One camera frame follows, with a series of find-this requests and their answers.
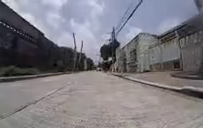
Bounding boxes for overhead wires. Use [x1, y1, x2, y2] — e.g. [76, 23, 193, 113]
[103, 0, 144, 43]

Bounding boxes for strip of low plants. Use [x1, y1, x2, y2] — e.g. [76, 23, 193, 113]
[0, 64, 70, 78]

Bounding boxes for dark tree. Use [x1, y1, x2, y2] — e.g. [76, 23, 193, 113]
[99, 39, 121, 64]

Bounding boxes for raised concrete pavement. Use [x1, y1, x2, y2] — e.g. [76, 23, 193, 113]
[109, 70, 203, 101]

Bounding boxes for grey building with gate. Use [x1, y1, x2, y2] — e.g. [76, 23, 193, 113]
[148, 14, 203, 73]

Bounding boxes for long dark wall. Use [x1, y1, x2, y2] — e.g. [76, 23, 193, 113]
[0, 0, 95, 73]

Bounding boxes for grey concrete road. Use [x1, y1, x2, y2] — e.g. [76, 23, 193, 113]
[0, 70, 203, 128]

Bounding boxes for dark utility pole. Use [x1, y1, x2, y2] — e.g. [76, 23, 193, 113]
[110, 26, 117, 73]

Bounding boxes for leaning tall pole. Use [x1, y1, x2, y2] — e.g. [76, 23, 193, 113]
[71, 32, 78, 71]

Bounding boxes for low concrete kerb strip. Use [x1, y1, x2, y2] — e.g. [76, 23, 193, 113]
[0, 70, 80, 84]

